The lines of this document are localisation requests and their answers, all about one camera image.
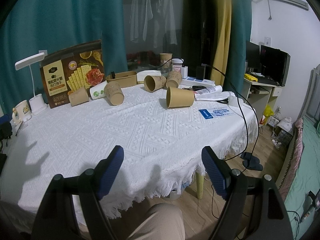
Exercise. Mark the white cartoon mug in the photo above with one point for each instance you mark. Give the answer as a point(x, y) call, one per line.
point(21, 112)

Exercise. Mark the brown cracker box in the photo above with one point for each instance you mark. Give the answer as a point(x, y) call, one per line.
point(70, 69)

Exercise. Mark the white green paper cup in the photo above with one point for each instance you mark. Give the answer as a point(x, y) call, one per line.
point(97, 92)

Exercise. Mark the white desk lamp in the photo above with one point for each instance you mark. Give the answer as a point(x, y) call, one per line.
point(36, 102)

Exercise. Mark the brown oval paper container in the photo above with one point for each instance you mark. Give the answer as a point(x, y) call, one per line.
point(125, 79)

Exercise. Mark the black monitor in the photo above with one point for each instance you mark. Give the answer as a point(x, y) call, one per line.
point(266, 64)

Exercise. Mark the teal curtain right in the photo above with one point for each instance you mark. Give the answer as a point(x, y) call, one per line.
point(241, 22)

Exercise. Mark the white side desk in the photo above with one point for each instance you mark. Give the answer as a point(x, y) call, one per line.
point(260, 95)

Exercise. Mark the brown paper cup front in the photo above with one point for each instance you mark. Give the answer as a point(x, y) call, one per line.
point(177, 97)

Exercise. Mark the papers stack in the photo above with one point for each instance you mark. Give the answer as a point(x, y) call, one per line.
point(208, 90)

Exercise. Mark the blue white leaflet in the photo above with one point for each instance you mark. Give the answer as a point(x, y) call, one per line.
point(215, 113)

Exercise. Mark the brown paper cup back right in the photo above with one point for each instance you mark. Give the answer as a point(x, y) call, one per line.
point(174, 79)

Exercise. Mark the green bed sheet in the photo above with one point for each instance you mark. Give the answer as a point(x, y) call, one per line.
point(302, 177)

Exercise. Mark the white knitted tablecloth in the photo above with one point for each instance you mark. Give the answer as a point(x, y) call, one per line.
point(162, 146)

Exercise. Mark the teal curtain left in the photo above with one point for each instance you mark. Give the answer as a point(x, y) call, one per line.
point(52, 25)

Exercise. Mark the teal curtain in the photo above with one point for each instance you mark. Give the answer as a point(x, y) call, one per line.
point(241, 22)
point(52, 25)

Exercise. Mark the brown paper cup middle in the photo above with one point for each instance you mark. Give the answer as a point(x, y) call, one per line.
point(154, 83)

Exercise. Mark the brown paper cup by box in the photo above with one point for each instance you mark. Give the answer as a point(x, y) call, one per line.
point(78, 97)

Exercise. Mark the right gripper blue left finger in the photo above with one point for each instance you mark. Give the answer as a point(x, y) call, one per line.
point(100, 179)

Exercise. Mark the yellow curtain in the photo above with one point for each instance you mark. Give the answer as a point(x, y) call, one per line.
point(224, 15)

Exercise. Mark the beige trouser leg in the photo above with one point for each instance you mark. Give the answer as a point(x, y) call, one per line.
point(162, 221)

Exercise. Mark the brown paper cup left centre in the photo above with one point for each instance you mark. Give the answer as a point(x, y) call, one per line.
point(114, 93)

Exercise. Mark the upright paper cup at window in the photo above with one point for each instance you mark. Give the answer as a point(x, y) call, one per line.
point(165, 59)

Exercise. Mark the brown paper cup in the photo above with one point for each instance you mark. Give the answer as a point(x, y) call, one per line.
point(78, 97)
point(114, 93)
point(177, 97)
point(154, 83)
point(174, 79)

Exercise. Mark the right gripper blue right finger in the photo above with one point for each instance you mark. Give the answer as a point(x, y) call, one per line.
point(219, 172)

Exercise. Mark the white lidded jar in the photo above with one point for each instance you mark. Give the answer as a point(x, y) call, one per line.
point(177, 64)

